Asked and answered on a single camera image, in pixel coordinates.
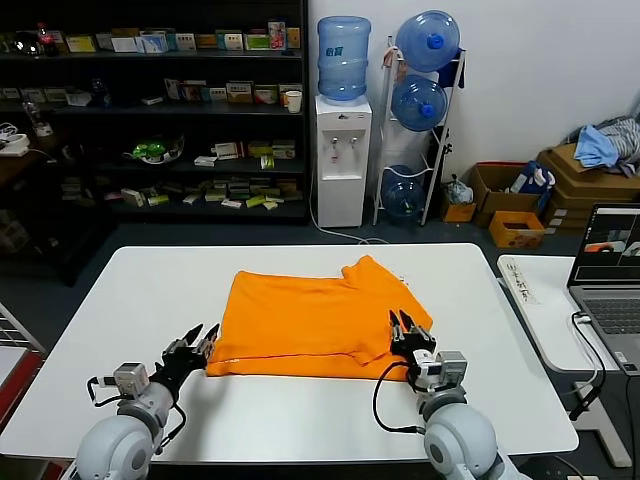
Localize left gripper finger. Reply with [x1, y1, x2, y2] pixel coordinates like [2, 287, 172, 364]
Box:
[194, 323, 221, 361]
[168, 323, 205, 352]

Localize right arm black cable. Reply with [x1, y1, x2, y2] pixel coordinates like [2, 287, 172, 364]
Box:
[372, 363, 427, 434]

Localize bowl with green fruit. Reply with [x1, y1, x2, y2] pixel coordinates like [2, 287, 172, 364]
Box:
[122, 134, 186, 166]

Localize clear bottle white base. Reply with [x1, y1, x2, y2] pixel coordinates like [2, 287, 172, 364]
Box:
[22, 97, 55, 139]

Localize red panel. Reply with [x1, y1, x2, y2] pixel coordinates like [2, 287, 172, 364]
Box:
[0, 351, 47, 426]

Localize light blue garment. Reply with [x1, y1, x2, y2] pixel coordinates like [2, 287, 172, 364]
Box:
[573, 124, 619, 169]

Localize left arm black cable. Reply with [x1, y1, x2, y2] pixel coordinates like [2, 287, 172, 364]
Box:
[86, 374, 188, 454]

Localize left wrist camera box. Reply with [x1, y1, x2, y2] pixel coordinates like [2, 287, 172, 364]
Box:
[113, 363, 150, 389]

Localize crumpled plastic bag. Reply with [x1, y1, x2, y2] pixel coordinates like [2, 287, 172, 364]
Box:
[446, 174, 475, 206]

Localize metal wire rack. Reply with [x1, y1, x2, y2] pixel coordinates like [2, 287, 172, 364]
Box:
[0, 301, 49, 351]

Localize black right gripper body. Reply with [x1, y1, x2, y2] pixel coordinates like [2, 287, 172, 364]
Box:
[389, 331, 442, 394]

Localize low stacked cardboard boxes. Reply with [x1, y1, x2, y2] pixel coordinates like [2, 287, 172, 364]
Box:
[542, 197, 604, 237]

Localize upright labelled blue water jug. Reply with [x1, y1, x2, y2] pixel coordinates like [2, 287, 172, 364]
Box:
[316, 16, 373, 105]

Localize black cable with clip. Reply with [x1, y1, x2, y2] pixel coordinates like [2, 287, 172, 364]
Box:
[567, 319, 607, 421]

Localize small brown cardboard box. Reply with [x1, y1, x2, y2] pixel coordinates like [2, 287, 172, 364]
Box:
[439, 194, 477, 224]

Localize white laptop cable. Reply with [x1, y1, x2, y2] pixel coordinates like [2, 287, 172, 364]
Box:
[571, 311, 601, 387]

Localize black stand pole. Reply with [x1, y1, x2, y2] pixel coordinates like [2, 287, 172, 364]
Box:
[429, 128, 454, 202]

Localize large flat cardboard box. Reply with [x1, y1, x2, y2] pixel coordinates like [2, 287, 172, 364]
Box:
[537, 143, 640, 201]

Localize blue white carton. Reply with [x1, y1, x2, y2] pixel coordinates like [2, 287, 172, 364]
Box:
[138, 32, 169, 55]

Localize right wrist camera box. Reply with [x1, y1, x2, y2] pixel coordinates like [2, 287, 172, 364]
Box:
[437, 351, 469, 389]

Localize cola bottle red label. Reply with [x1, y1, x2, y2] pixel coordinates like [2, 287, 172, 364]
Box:
[36, 23, 57, 57]

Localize white dispenser power cord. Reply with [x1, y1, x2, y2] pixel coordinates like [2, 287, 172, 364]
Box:
[309, 169, 391, 246]

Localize orange t-shirt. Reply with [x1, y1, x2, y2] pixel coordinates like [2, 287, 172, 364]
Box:
[205, 254, 435, 382]

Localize dark blue hanging cloth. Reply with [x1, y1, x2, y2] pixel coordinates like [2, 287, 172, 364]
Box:
[438, 48, 467, 92]

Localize blue white bag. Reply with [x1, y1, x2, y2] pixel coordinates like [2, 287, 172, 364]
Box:
[509, 160, 556, 199]

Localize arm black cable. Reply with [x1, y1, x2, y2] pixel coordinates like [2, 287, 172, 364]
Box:
[86, 374, 188, 454]
[372, 363, 427, 434]

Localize white power strip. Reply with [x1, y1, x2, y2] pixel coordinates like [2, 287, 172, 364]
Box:
[0, 122, 32, 159]

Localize open brown cardboard box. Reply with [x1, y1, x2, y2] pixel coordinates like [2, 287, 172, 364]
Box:
[469, 162, 544, 229]

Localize white water dispenser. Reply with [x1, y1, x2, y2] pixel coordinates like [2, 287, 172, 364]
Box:
[313, 94, 374, 230]

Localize white wire jug rack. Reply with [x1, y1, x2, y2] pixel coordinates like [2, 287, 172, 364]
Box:
[372, 34, 466, 229]

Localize tall pink box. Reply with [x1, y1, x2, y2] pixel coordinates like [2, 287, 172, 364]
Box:
[267, 20, 288, 52]

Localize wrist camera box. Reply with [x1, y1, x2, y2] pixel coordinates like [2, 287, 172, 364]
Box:
[113, 363, 150, 389]
[437, 351, 469, 389]

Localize orange cardboard box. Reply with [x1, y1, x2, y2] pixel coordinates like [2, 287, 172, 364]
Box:
[488, 211, 546, 250]

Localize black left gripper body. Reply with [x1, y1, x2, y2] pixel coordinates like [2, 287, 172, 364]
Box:
[151, 343, 210, 402]

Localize grey laptop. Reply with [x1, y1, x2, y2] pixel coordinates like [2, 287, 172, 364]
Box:
[566, 202, 640, 376]

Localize black shelving unit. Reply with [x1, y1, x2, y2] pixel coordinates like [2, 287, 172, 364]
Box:
[0, 0, 310, 227]

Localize grey striped garment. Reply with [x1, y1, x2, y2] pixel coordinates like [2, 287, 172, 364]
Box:
[597, 116, 640, 179]

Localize white side desk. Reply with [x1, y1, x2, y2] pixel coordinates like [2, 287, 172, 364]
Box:
[497, 254, 640, 469]

